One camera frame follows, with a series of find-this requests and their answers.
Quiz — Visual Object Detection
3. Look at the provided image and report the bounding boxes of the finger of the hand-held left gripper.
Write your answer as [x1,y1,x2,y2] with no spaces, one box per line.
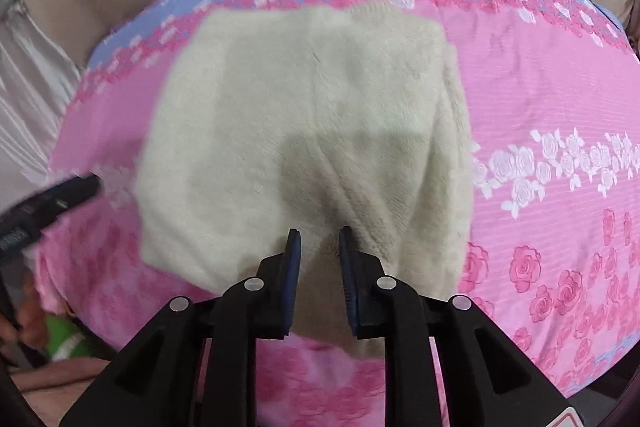
[0,175,99,228]

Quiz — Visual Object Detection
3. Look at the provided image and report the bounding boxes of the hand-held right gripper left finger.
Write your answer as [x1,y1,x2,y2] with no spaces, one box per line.
[60,229,303,427]

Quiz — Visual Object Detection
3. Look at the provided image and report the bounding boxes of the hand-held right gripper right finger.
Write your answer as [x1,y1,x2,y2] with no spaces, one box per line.
[338,227,571,427]

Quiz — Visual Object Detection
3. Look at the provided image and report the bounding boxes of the cream sweater with black hearts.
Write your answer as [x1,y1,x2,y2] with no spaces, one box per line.
[137,4,476,358]

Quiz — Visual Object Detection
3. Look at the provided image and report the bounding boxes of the person's left forearm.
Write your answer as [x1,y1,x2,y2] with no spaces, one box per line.
[10,357,106,413]

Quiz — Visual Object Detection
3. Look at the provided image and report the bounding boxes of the person's left hand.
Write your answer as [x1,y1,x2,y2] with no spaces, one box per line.
[0,279,48,348]

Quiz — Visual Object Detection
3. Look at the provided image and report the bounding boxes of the white satin curtain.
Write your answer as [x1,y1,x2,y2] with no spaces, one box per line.
[0,0,86,208]

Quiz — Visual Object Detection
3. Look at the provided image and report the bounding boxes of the green and white object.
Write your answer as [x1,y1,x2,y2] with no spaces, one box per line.
[45,314,101,360]

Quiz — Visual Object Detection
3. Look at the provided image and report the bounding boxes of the pink floral bed sheet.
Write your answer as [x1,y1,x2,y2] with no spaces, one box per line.
[35,0,640,427]

